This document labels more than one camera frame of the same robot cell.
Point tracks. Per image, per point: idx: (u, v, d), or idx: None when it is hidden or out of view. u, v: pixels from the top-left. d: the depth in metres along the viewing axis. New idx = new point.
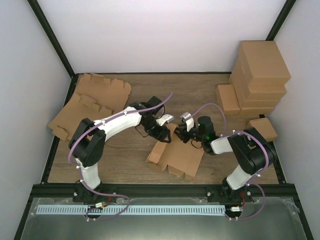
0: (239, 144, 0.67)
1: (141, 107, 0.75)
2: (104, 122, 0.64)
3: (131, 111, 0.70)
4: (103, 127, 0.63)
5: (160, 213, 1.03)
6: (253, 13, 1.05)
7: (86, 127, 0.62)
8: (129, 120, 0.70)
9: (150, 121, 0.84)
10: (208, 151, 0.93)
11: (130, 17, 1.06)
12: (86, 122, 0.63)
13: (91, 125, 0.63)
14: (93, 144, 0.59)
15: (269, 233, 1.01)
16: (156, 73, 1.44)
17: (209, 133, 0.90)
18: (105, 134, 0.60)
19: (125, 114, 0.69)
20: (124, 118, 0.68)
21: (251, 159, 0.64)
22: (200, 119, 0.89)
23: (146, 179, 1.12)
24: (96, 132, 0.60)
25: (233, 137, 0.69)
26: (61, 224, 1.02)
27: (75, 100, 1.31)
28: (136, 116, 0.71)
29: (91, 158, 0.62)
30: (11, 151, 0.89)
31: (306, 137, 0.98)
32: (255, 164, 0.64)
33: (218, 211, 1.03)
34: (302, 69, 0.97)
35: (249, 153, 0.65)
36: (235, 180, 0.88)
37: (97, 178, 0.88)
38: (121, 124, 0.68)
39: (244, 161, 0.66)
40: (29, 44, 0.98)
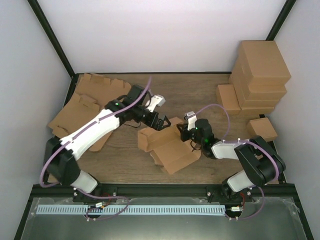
0: (246, 156, 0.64)
1: (117, 108, 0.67)
2: (72, 139, 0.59)
3: (104, 117, 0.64)
4: (72, 146, 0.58)
5: (160, 213, 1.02)
6: (253, 13, 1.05)
7: (53, 148, 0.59)
8: (104, 128, 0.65)
9: (137, 112, 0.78)
10: (209, 155, 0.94)
11: (130, 17, 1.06)
12: (54, 141, 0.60)
13: (58, 145, 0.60)
14: (62, 167, 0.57)
15: (269, 233, 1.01)
16: (156, 73, 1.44)
17: (208, 137, 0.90)
18: (72, 154, 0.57)
19: (97, 122, 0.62)
20: (97, 128, 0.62)
21: (261, 170, 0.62)
22: (198, 123, 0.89)
23: (146, 179, 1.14)
24: (64, 152, 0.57)
25: (240, 149, 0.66)
26: (61, 224, 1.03)
27: (74, 99, 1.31)
28: (112, 120, 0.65)
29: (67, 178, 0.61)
30: (11, 150, 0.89)
31: (306, 136, 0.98)
32: (265, 176, 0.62)
33: (218, 211, 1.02)
34: (302, 69, 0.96)
35: (257, 165, 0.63)
36: (235, 182, 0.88)
37: (91, 181, 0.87)
38: (94, 135, 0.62)
39: (252, 173, 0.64)
40: (30, 44, 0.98)
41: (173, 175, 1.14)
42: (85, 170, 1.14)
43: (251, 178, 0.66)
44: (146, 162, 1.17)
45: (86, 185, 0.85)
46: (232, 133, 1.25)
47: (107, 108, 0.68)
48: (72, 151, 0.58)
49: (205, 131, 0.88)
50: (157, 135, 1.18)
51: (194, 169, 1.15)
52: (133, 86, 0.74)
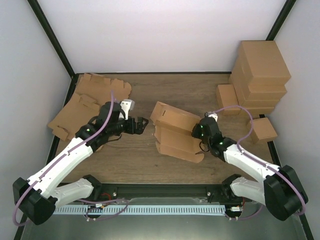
0: (277, 189, 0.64)
1: (87, 135, 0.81)
2: (39, 178, 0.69)
3: (72, 148, 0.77)
4: (40, 184, 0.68)
5: (160, 213, 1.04)
6: (252, 13, 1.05)
7: (21, 189, 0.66)
8: (75, 157, 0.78)
9: (112, 128, 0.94)
10: (217, 155, 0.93)
11: (130, 17, 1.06)
12: (20, 182, 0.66)
13: (25, 185, 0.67)
14: (31, 208, 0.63)
15: (267, 233, 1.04)
16: (157, 73, 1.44)
17: (215, 134, 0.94)
18: (39, 196, 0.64)
19: (67, 154, 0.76)
20: (67, 160, 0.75)
21: (286, 203, 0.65)
22: (204, 121, 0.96)
23: (146, 179, 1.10)
24: (31, 195, 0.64)
25: (270, 182, 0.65)
26: (63, 224, 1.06)
27: (74, 99, 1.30)
28: (81, 149, 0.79)
29: (40, 218, 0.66)
30: (11, 151, 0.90)
31: (307, 136, 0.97)
32: (288, 211, 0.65)
33: (218, 211, 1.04)
34: (303, 68, 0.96)
35: (284, 199, 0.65)
36: (241, 190, 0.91)
37: (79, 192, 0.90)
38: (64, 168, 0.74)
39: (275, 205, 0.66)
40: (30, 45, 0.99)
41: (173, 175, 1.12)
42: (85, 170, 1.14)
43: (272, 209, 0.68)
44: (146, 162, 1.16)
45: (79, 195, 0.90)
46: (231, 133, 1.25)
47: (79, 135, 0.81)
48: (40, 190, 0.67)
49: (211, 128, 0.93)
50: (172, 119, 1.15)
51: (194, 169, 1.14)
52: (101, 108, 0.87)
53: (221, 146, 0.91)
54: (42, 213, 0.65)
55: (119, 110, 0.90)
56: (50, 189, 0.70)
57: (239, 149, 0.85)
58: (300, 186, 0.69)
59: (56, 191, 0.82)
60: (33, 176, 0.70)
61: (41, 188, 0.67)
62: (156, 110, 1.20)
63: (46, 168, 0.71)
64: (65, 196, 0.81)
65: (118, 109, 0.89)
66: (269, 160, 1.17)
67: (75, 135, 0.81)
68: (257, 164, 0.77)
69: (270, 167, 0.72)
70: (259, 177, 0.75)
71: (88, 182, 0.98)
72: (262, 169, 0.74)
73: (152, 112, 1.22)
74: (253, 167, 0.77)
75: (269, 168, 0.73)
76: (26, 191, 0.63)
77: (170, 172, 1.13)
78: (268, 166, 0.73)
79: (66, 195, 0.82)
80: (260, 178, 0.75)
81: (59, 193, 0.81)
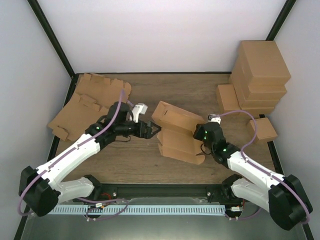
0: (281, 199, 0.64)
1: (95, 132, 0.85)
2: (48, 168, 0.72)
3: (82, 143, 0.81)
4: (48, 174, 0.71)
5: (160, 213, 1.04)
6: (252, 13, 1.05)
7: (29, 176, 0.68)
8: (84, 152, 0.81)
9: (121, 129, 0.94)
10: (220, 162, 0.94)
11: (130, 17, 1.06)
12: (29, 170, 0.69)
13: (34, 174, 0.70)
14: (38, 196, 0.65)
15: (267, 233, 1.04)
16: (156, 73, 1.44)
17: (218, 141, 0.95)
18: (47, 185, 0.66)
19: (77, 148, 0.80)
20: (76, 153, 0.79)
21: (290, 213, 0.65)
22: (209, 127, 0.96)
23: (146, 179, 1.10)
24: (39, 184, 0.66)
25: (275, 192, 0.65)
26: (63, 224, 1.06)
27: (74, 99, 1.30)
28: (90, 145, 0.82)
29: (43, 208, 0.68)
30: (11, 150, 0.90)
31: (307, 136, 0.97)
32: (293, 221, 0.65)
33: (218, 211, 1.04)
34: (303, 68, 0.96)
35: (289, 210, 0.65)
36: (242, 192, 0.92)
37: (82, 189, 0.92)
38: (72, 161, 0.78)
39: (279, 213, 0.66)
40: (30, 45, 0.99)
41: (173, 175, 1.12)
42: (85, 170, 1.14)
43: (277, 218, 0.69)
44: (146, 162, 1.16)
45: (79, 194, 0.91)
46: (231, 133, 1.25)
47: (88, 132, 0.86)
48: (48, 180, 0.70)
49: (217, 134, 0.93)
50: (174, 118, 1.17)
51: (194, 169, 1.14)
52: (110, 107, 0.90)
53: (224, 154, 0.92)
54: (45, 203, 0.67)
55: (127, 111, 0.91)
56: (57, 180, 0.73)
57: (243, 157, 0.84)
58: (305, 196, 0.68)
59: (59, 185, 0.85)
60: (42, 166, 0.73)
61: (49, 178, 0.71)
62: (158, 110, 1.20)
63: (56, 159, 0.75)
64: (68, 191, 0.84)
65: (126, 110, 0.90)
66: (269, 160, 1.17)
67: (85, 132, 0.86)
68: (261, 173, 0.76)
69: (275, 177, 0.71)
70: (263, 186, 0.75)
71: (89, 181, 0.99)
72: (267, 178, 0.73)
73: (154, 110, 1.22)
74: (257, 175, 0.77)
75: (274, 177, 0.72)
76: (35, 179, 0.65)
77: (170, 172, 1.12)
78: (273, 175, 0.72)
79: (69, 190, 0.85)
80: (264, 187, 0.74)
81: (62, 187, 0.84)
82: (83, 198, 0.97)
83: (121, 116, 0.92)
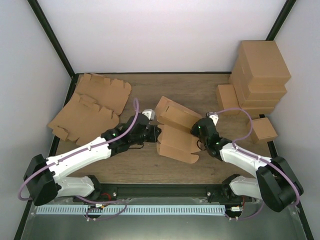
0: (268, 179, 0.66)
1: (110, 138, 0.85)
2: (57, 162, 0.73)
3: (95, 145, 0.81)
4: (55, 167, 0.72)
5: (160, 213, 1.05)
6: (252, 13, 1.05)
7: (38, 164, 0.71)
8: (95, 154, 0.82)
9: (135, 137, 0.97)
10: (214, 155, 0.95)
11: (130, 17, 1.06)
12: (39, 159, 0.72)
13: (42, 163, 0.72)
14: (39, 187, 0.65)
15: (267, 233, 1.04)
16: (157, 73, 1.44)
17: (212, 134, 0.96)
18: (51, 178, 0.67)
19: (88, 149, 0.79)
20: (87, 154, 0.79)
21: (280, 194, 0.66)
22: (203, 123, 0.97)
23: (146, 179, 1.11)
24: (44, 175, 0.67)
25: (262, 173, 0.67)
26: (63, 224, 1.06)
27: (74, 99, 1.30)
28: (102, 148, 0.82)
29: (43, 198, 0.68)
30: (12, 150, 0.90)
31: (307, 136, 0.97)
32: (282, 201, 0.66)
33: (218, 211, 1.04)
34: (303, 68, 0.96)
35: (278, 190, 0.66)
36: (240, 188, 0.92)
37: (83, 188, 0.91)
38: (82, 159, 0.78)
39: (270, 196, 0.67)
40: (30, 45, 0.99)
41: (173, 175, 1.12)
42: (85, 170, 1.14)
43: (267, 201, 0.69)
44: (146, 162, 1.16)
45: (80, 192, 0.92)
46: (231, 133, 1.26)
47: (104, 136, 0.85)
48: (53, 173, 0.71)
49: (209, 128, 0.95)
50: (174, 115, 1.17)
51: (194, 169, 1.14)
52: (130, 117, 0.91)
53: (218, 146, 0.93)
54: (45, 196, 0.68)
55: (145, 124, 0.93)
56: (62, 175, 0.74)
57: (233, 147, 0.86)
58: (294, 176, 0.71)
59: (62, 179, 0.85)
60: (52, 157, 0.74)
61: (55, 171, 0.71)
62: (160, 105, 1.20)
63: (67, 154, 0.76)
64: (69, 188, 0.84)
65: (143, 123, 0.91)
66: None
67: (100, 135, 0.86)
68: (249, 157, 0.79)
69: (263, 159, 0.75)
70: (253, 170, 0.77)
71: (90, 181, 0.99)
72: (255, 161, 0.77)
73: (156, 107, 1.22)
74: (247, 160, 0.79)
75: (261, 159, 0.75)
76: (42, 169, 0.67)
77: (170, 172, 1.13)
78: (260, 158, 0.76)
79: (70, 187, 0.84)
80: (254, 170, 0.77)
81: (64, 183, 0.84)
82: (83, 198, 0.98)
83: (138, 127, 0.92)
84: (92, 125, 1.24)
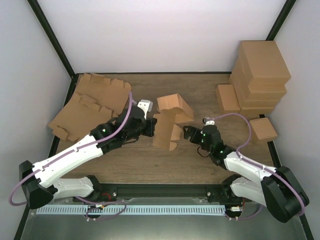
0: (273, 189, 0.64)
1: (100, 136, 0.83)
2: (42, 168, 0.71)
3: (82, 146, 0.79)
4: (41, 174, 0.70)
5: (160, 213, 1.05)
6: (252, 13, 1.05)
7: (24, 172, 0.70)
8: (84, 154, 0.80)
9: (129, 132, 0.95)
10: (218, 164, 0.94)
11: (129, 16, 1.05)
12: (25, 166, 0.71)
13: (29, 170, 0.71)
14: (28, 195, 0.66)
15: (267, 233, 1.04)
16: (156, 72, 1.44)
17: (217, 143, 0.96)
18: (36, 186, 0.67)
19: (75, 150, 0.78)
20: (74, 156, 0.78)
21: (285, 204, 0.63)
22: (207, 130, 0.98)
23: (146, 179, 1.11)
24: (31, 183, 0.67)
25: (267, 183, 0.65)
26: (63, 224, 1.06)
27: (74, 99, 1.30)
28: (91, 148, 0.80)
29: (36, 205, 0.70)
30: (12, 151, 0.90)
31: (306, 136, 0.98)
32: (288, 212, 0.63)
33: (218, 211, 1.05)
34: (303, 68, 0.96)
35: (283, 201, 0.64)
36: (241, 190, 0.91)
37: (80, 191, 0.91)
38: (70, 163, 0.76)
39: (274, 206, 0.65)
40: (30, 45, 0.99)
41: (173, 175, 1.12)
42: (85, 170, 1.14)
43: (272, 211, 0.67)
44: (146, 162, 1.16)
45: (80, 192, 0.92)
46: (231, 133, 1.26)
47: (92, 134, 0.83)
48: (40, 180, 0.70)
49: (214, 136, 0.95)
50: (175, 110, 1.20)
51: (194, 169, 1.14)
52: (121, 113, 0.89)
53: (222, 155, 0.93)
54: (38, 201, 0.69)
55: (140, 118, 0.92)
56: (50, 181, 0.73)
57: (238, 155, 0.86)
58: (299, 186, 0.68)
59: (59, 182, 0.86)
60: (38, 163, 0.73)
61: (41, 178, 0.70)
62: (169, 100, 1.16)
63: (53, 158, 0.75)
64: (66, 190, 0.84)
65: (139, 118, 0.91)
66: (269, 160, 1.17)
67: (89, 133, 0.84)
68: (254, 167, 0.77)
69: (268, 169, 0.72)
70: (257, 180, 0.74)
71: (89, 182, 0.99)
72: (259, 171, 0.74)
73: (163, 98, 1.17)
74: (251, 170, 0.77)
75: (266, 169, 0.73)
76: (28, 176, 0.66)
77: (170, 172, 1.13)
78: (265, 168, 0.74)
79: (67, 189, 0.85)
80: (258, 181, 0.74)
81: (61, 185, 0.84)
82: (83, 198, 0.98)
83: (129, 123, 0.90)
84: (92, 125, 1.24)
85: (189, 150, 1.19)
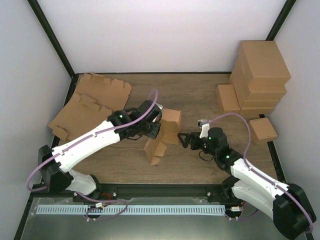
0: (285, 210, 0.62)
1: (117, 122, 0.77)
2: (62, 152, 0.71)
3: (100, 131, 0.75)
4: (60, 158, 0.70)
5: (160, 213, 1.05)
6: (252, 13, 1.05)
7: (44, 156, 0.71)
8: (101, 141, 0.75)
9: (144, 127, 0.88)
10: (223, 168, 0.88)
11: (129, 16, 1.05)
12: (45, 150, 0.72)
13: (48, 153, 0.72)
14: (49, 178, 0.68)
15: (267, 233, 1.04)
16: (156, 72, 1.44)
17: (223, 147, 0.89)
18: (57, 169, 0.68)
19: (93, 135, 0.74)
20: (92, 141, 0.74)
21: (294, 223, 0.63)
22: (213, 133, 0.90)
23: (146, 179, 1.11)
24: (51, 166, 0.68)
25: (279, 203, 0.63)
26: (63, 224, 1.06)
27: (74, 99, 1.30)
28: (110, 134, 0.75)
29: (56, 187, 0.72)
30: (12, 151, 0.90)
31: (306, 136, 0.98)
32: (297, 230, 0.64)
33: (218, 211, 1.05)
34: (303, 69, 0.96)
35: (293, 220, 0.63)
36: (243, 194, 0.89)
37: (87, 187, 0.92)
38: (88, 149, 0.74)
39: (283, 223, 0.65)
40: (30, 45, 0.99)
41: (173, 175, 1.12)
42: (85, 170, 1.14)
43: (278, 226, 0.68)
44: (146, 162, 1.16)
45: (82, 189, 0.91)
46: (231, 132, 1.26)
47: (110, 120, 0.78)
48: (60, 163, 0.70)
49: (221, 141, 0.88)
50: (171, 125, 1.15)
51: (194, 168, 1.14)
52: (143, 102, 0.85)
53: (228, 160, 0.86)
54: (57, 184, 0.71)
55: (158, 112, 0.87)
56: (69, 165, 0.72)
57: (246, 165, 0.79)
58: (308, 205, 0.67)
59: (72, 172, 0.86)
60: (58, 148, 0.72)
61: (61, 162, 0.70)
62: (171, 114, 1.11)
63: (72, 143, 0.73)
64: (78, 182, 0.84)
65: (158, 111, 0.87)
66: (269, 160, 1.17)
67: (107, 119, 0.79)
68: (265, 181, 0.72)
69: (280, 187, 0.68)
70: (267, 196, 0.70)
71: (93, 181, 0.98)
72: (271, 187, 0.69)
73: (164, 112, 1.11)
74: (261, 184, 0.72)
75: (278, 186, 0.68)
76: (48, 160, 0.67)
77: (170, 172, 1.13)
78: (277, 185, 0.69)
79: (79, 181, 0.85)
80: (268, 197, 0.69)
81: (74, 175, 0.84)
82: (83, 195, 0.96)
83: (150, 114, 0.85)
84: (91, 125, 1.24)
85: (189, 150, 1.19)
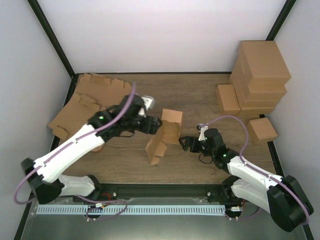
0: (279, 199, 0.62)
1: (98, 125, 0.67)
2: (44, 164, 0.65)
3: (80, 136, 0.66)
4: (43, 170, 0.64)
5: (160, 213, 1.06)
6: (252, 13, 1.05)
7: (26, 169, 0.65)
8: (83, 146, 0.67)
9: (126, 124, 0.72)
10: (221, 167, 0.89)
11: (129, 16, 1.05)
12: (27, 162, 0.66)
13: (30, 167, 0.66)
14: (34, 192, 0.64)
15: (267, 234, 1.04)
16: (156, 72, 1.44)
17: (219, 147, 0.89)
18: (41, 182, 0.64)
19: (74, 142, 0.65)
20: (73, 148, 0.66)
21: (290, 214, 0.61)
22: (208, 133, 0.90)
23: (146, 179, 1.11)
24: (35, 180, 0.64)
25: (273, 193, 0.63)
26: (63, 224, 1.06)
27: (74, 99, 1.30)
28: (91, 139, 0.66)
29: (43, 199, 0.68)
30: (12, 151, 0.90)
31: (306, 135, 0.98)
32: (294, 222, 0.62)
33: (218, 211, 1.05)
34: (303, 69, 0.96)
35: (289, 211, 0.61)
36: (242, 192, 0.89)
37: (84, 189, 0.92)
38: (72, 156, 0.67)
39: (279, 215, 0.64)
40: (30, 45, 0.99)
41: (173, 175, 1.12)
42: (85, 170, 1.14)
43: (276, 219, 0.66)
44: (146, 162, 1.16)
45: (81, 191, 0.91)
46: (231, 132, 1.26)
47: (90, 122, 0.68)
48: (42, 176, 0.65)
49: (216, 140, 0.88)
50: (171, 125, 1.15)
51: (194, 169, 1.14)
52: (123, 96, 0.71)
53: (225, 159, 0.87)
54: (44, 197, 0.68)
55: (142, 106, 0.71)
56: (54, 175, 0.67)
57: (242, 161, 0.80)
58: (305, 196, 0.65)
59: (63, 178, 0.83)
60: (39, 159, 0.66)
61: (43, 174, 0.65)
62: (172, 115, 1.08)
63: (52, 152, 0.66)
64: (72, 186, 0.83)
65: (141, 103, 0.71)
66: (269, 160, 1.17)
67: (87, 122, 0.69)
68: (259, 174, 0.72)
69: (273, 178, 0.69)
70: (263, 189, 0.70)
71: (91, 181, 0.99)
72: (265, 180, 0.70)
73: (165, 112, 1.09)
74: (255, 178, 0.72)
75: (272, 178, 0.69)
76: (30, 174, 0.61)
77: (170, 172, 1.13)
78: (271, 176, 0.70)
79: (72, 185, 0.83)
80: (264, 189, 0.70)
81: (66, 181, 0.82)
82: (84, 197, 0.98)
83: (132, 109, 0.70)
84: None
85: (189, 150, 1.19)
